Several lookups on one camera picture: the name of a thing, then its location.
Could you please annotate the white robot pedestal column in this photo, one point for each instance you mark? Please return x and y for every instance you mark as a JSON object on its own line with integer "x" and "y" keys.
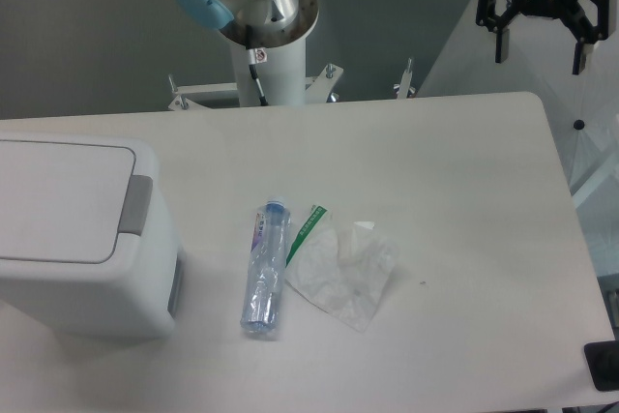
{"x": 282, "y": 74}

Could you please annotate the clear plastic bag green stripe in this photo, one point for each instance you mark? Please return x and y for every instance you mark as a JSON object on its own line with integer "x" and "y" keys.
{"x": 343, "y": 272}

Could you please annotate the white trash can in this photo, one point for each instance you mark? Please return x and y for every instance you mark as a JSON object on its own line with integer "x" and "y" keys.
{"x": 88, "y": 245}

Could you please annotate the black device at table edge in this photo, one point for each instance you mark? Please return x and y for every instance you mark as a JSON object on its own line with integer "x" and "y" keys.
{"x": 602, "y": 361}

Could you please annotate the silver levelling bolt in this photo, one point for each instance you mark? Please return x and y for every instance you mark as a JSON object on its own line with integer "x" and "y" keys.
{"x": 404, "y": 89}

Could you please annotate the crushed clear plastic bottle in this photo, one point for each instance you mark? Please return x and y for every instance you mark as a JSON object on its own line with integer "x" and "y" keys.
{"x": 266, "y": 269}

